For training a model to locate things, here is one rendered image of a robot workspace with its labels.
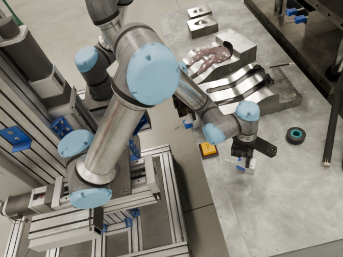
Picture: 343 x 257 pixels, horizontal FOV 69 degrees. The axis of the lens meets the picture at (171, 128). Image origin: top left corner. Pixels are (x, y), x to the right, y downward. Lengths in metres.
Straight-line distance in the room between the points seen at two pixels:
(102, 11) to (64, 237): 0.82
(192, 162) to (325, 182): 1.20
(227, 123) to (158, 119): 1.73
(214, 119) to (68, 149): 0.48
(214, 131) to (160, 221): 1.07
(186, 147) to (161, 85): 1.74
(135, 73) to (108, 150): 0.24
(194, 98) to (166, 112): 1.74
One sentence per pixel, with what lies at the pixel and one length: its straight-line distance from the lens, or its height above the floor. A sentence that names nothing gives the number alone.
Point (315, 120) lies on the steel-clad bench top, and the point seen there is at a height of 0.80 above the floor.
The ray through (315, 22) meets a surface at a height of 0.88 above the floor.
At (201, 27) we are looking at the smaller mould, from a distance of 1.95.
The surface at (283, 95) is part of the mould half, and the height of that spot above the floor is 0.86.
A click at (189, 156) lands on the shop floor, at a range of 2.19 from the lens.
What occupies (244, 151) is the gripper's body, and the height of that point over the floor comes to 1.00.
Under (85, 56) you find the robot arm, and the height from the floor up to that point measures 1.26.
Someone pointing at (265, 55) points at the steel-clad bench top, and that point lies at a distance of 1.74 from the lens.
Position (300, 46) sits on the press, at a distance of 1.86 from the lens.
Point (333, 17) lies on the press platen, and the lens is 1.68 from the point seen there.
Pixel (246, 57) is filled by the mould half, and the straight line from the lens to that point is 1.64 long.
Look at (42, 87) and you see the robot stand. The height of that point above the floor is 1.34.
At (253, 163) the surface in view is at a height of 0.87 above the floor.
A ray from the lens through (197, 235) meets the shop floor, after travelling 1.92.
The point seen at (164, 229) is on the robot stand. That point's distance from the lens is 1.75.
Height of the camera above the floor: 1.84
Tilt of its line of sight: 50 degrees down
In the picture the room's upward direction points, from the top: 18 degrees counter-clockwise
